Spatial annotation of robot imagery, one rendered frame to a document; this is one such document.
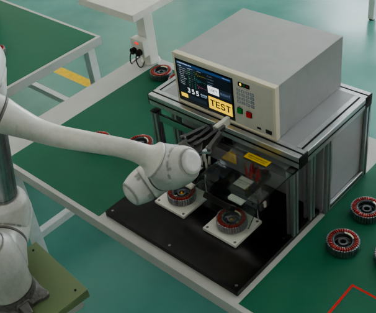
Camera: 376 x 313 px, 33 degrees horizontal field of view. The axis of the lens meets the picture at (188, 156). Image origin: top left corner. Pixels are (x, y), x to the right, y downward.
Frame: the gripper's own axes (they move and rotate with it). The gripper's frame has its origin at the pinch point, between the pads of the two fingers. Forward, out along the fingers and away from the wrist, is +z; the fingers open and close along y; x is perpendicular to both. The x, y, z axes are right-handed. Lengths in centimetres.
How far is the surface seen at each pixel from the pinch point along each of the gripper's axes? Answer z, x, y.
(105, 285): -16, -118, -74
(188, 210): -7.1, -40.0, -13.7
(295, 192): 7.1, -22.2, 23.6
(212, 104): 9.5, -1.9, -12.3
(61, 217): -8, -99, -110
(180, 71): 9.5, 6.8, -25.9
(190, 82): 9.5, 3.3, -22.0
